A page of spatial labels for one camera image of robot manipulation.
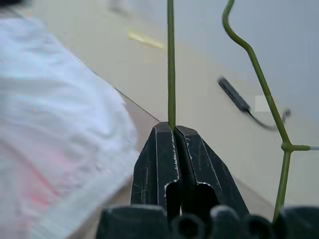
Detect white and pink shorts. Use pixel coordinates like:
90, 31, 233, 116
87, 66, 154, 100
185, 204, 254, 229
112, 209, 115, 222
0, 17, 140, 239

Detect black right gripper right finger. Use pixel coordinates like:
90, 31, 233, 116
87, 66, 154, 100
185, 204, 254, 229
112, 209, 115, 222
174, 125, 250, 219

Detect black cable with plug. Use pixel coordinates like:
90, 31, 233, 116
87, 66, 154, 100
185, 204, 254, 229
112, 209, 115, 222
217, 77, 292, 130

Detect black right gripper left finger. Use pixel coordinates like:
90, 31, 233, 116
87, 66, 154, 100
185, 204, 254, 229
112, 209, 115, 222
130, 121, 182, 221

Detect green wire hanger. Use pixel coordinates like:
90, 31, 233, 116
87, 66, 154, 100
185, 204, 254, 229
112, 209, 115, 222
166, 0, 319, 224

